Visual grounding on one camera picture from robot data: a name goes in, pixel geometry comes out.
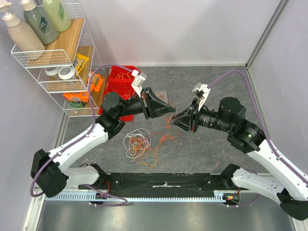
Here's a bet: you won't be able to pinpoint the red plastic bin middle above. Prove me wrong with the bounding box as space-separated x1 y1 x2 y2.
104 78 135 98

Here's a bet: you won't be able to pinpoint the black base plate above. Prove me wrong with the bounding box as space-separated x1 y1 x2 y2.
93 173 238 198

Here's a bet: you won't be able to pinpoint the orange white wire bundle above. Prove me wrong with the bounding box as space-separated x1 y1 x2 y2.
123 113 179 170

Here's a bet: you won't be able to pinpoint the yellow orange wire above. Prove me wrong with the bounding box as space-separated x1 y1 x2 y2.
114 71 135 82

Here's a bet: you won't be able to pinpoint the light green bottle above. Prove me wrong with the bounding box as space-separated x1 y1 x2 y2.
42 0 71 32

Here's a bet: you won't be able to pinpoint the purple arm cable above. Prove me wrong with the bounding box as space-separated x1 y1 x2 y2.
29 64 140 207
208 69 308 208

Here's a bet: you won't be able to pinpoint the orange green small boxes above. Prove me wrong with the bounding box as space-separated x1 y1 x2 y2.
87 71 104 92

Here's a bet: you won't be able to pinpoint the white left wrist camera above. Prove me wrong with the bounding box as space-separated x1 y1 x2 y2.
131 69 147 97

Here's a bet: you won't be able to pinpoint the red plastic bin far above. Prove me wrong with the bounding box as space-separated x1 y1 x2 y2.
108 65 140 82

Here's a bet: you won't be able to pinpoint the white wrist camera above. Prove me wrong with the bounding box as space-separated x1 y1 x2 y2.
131 69 147 97
192 82 211 111

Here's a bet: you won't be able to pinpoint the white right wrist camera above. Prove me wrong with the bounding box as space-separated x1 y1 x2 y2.
192 82 211 111

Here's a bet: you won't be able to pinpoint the orange snack box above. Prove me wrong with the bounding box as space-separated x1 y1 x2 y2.
63 91 89 103

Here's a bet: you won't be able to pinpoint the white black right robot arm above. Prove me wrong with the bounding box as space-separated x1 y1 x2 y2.
170 97 308 221

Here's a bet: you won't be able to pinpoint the white wire shelf rack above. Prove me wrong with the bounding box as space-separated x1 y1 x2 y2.
11 3 104 117

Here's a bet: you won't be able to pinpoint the white tape roll left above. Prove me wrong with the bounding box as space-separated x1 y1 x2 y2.
44 66 59 77

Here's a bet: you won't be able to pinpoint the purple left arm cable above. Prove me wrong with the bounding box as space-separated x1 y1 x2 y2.
29 64 140 207

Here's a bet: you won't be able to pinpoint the green packet bottom shelf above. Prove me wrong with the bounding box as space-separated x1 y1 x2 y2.
67 101 87 109

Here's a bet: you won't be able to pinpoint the light blue cable duct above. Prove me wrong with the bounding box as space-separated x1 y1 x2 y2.
45 191 232 203

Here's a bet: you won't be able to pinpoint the grey green pump bottle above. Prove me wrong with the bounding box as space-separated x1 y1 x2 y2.
20 0 59 45

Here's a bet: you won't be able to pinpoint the red plastic bin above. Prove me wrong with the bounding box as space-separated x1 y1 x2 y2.
108 65 140 82
104 78 135 98
98 108 134 122

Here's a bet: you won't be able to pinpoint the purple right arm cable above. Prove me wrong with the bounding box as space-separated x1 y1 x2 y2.
208 69 308 208

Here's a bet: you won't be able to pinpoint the white tape roll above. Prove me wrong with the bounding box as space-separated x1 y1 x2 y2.
44 66 59 77
58 66 75 80

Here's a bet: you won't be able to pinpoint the red plastic bin near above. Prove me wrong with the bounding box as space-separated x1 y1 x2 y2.
98 108 134 122

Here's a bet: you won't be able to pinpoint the beige pump bottle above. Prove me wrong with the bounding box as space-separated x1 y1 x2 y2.
0 0 45 60

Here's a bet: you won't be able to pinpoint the yellow candy bag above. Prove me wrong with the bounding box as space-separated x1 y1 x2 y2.
73 53 90 74

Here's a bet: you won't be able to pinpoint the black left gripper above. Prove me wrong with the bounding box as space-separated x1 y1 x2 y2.
116 87 176 120

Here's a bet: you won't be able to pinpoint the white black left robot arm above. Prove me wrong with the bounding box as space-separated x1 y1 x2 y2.
30 88 176 198

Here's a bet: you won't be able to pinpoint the white tape roll right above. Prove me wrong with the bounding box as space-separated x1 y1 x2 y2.
58 66 75 80

